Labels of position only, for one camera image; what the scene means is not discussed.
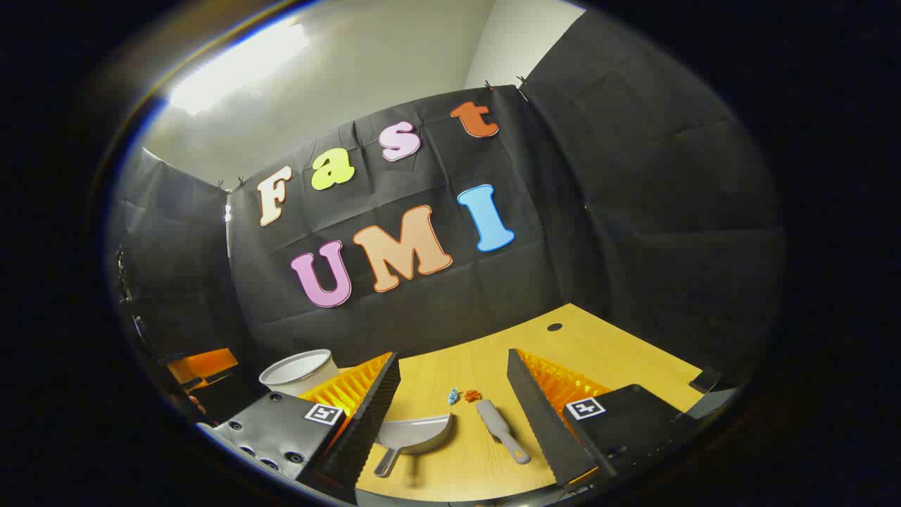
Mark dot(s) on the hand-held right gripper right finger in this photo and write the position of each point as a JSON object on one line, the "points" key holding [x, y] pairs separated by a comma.
{"points": [[542, 422]]}

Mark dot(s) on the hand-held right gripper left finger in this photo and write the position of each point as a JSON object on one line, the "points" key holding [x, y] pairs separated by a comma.
{"points": [[366, 422]]}

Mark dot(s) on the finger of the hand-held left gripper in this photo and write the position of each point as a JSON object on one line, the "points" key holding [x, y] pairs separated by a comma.
{"points": [[200, 365]]}

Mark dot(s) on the small grey broom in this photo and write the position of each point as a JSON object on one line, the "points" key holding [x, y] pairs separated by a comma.
{"points": [[500, 426]]}

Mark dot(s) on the grey plastic dustpan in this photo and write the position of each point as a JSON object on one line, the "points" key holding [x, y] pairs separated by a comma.
{"points": [[415, 433]]}

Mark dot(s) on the orange paper scrap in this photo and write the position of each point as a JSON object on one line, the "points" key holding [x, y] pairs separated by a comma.
{"points": [[471, 396]]}

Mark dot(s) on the white ribbed garbage bin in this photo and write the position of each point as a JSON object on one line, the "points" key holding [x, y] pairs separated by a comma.
{"points": [[299, 373]]}

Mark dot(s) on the blue paper scrap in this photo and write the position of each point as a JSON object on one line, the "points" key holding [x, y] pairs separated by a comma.
{"points": [[453, 397]]}

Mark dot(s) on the wooden desktop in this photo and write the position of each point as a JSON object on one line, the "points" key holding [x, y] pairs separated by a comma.
{"points": [[464, 468]]}

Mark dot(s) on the black desk clamp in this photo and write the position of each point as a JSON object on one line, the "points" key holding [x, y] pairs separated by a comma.
{"points": [[706, 382]]}

